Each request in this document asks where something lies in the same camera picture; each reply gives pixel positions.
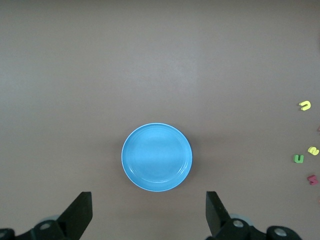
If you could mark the brown table cover mat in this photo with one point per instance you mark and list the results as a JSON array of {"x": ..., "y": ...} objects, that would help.
[{"x": 125, "y": 62}]

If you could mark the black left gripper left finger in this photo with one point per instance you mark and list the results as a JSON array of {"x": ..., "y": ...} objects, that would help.
[{"x": 75, "y": 217}]

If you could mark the yellow foam letter u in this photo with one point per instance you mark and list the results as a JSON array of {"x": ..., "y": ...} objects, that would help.
[{"x": 305, "y": 106}]

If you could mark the green foam letter n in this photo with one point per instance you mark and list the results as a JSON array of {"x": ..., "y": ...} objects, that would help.
[{"x": 298, "y": 159}]

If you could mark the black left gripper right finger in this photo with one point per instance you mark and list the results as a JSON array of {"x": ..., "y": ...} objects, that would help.
[{"x": 217, "y": 217}]

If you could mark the blue plate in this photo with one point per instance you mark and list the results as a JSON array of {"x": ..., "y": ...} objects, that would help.
[{"x": 157, "y": 157}]

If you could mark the yellow foam number 2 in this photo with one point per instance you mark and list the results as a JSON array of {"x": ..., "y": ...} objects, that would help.
[{"x": 313, "y": 150}]

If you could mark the maroon foam letter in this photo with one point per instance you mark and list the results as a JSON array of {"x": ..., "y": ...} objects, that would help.
[{"x": 312, "y": 179}]

